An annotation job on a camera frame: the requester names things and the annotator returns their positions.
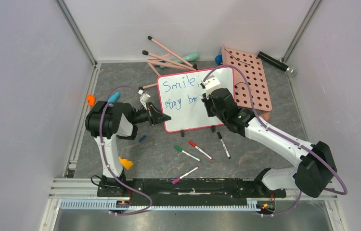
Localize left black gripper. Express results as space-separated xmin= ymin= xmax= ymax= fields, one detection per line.
xmin=130 ymin=102 xmax=170 ymax=126

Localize blue marker cap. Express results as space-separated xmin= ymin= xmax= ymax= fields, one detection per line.
xmin=139 ymin=135 xmax=147 ymax=142

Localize pink framed whiteboard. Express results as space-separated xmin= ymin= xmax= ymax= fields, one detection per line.
xmin=157 ymin=69 xmax=223 ymax=133

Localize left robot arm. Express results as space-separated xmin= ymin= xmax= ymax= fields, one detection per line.
xmin=85 ymin=101 xmax=171 ymax=196

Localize green marker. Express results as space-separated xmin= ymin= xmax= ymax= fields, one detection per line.
xmin=174 ymin=146 xmax=201 ymax=162

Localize black marker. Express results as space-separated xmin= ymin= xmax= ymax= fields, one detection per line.
xmin=217 ymin=132 xmax=231 ymax=159

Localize red marker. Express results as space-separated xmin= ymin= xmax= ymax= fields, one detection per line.
xmin=188 ymin=140 xmax=213 ymax=161

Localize pink folding stand legs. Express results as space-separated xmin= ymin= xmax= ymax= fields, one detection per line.
xmin=142 ymin=35 xmax=198 ymax=78

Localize blue toy car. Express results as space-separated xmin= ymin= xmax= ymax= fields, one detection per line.
xmin=215 ymin=55 xmax=223 ymax=65

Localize large blue marker toy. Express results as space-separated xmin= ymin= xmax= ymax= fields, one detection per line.
xmin=107 ymin=92 xmax=120 ymax=103

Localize orange cap right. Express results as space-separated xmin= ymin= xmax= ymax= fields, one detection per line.
xmin=259 ymin=112 xmax=271 ymax=121

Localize pink perforated board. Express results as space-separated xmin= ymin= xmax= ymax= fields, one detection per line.
xmin=221 ymin=45 xmax=272 ymax=112

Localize yellow orange block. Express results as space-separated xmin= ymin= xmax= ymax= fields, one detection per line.
xmin=119 ymin=157 xmax=134 ymax=170

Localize mint green tube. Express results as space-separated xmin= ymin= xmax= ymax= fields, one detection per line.
xmin=172 ymin=52 xmax=199 ymax=64

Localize black flashlight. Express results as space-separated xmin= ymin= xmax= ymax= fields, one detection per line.
xmin=258 ymin=51 xmax=297 ymax=77

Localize purple marker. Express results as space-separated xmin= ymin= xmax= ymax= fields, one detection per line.
xmin=171 ymin=166 xmax=199 ymax=185

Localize orange clip left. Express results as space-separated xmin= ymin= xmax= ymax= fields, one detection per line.
xmin=86 ymin=94 xmax=96 ymax=106

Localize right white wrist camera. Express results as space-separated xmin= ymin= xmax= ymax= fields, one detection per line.
xmin=200 ymin=76 xmax=221 ymax=99

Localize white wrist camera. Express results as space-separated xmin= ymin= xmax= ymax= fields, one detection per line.
xmin=138 ymin=89 xmax=151 ymax=109
xmin=200 ymin=76 xmax=221 ymax=99

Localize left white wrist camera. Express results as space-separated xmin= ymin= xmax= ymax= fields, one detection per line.
xmin=138 ymin=89 xmax=151 ymax=109

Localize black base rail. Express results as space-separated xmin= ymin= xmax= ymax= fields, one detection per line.
xmin=97 ymin=178 xmax=286 ymax=206

